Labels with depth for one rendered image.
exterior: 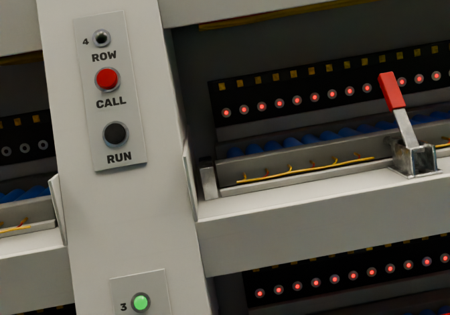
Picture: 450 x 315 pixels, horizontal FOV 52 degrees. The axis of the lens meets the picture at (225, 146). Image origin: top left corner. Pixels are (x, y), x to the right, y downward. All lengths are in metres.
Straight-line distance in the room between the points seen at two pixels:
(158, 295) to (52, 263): 0.08
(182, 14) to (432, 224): 0.26
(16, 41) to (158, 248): 0.20
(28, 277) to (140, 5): 0.22
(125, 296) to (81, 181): 0.09
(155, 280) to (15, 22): 0.23
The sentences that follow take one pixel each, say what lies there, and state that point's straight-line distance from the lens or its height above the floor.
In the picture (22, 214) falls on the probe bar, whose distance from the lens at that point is 0.43.
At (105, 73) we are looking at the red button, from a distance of 0.37.
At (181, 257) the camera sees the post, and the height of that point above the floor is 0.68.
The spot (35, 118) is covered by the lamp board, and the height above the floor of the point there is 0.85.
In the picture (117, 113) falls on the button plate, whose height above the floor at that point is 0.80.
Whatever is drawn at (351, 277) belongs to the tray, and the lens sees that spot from 0.54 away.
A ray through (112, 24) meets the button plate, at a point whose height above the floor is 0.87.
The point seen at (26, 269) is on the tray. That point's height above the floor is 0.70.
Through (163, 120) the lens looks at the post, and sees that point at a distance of 0.36.
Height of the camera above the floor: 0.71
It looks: 8 degrees up
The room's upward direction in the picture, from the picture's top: 10 degrees counter-clockwise
